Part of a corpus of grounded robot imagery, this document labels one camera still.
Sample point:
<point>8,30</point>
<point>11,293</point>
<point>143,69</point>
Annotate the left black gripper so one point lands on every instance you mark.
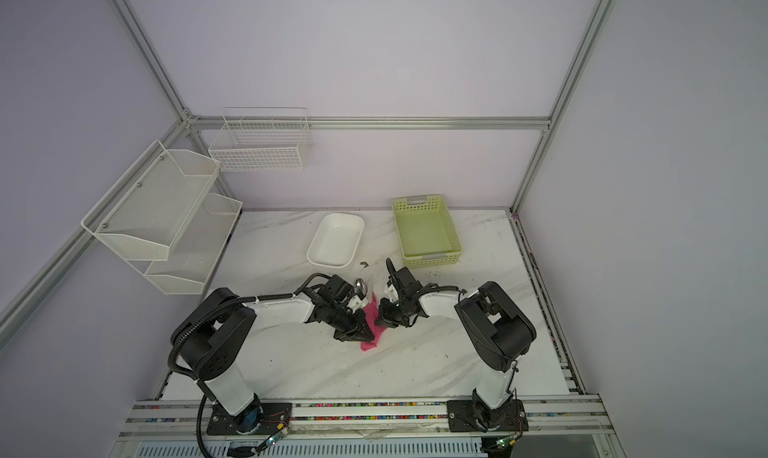
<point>356,333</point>

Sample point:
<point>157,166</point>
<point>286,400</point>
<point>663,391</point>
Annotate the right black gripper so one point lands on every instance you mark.
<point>384,317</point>

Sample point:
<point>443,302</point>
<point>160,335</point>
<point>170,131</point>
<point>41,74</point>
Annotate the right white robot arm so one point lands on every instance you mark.
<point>497,328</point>

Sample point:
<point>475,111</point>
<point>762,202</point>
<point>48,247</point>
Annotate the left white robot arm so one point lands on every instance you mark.
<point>206,345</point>

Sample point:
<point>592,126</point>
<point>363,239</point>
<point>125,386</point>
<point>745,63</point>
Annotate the green perforated plastic basket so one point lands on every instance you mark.
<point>426,232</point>

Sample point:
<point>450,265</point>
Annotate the white plastic tray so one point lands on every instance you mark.
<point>336,241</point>

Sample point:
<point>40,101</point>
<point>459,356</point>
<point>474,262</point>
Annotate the white mesh lower shelf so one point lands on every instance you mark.
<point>194,258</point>

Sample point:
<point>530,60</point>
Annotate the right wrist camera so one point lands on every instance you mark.
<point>391,292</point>

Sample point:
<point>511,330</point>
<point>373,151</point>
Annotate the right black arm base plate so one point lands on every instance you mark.
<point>475,416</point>

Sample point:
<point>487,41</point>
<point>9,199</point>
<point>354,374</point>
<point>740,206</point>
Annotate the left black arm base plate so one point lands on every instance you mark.
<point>264,419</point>

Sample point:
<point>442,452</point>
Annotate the aluminium front rail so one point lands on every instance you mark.
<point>378,418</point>

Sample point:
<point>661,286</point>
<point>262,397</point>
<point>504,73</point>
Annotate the white wire wall basket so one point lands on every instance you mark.
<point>262,139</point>

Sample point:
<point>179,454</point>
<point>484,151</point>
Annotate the aluminium frame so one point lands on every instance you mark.
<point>20,311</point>

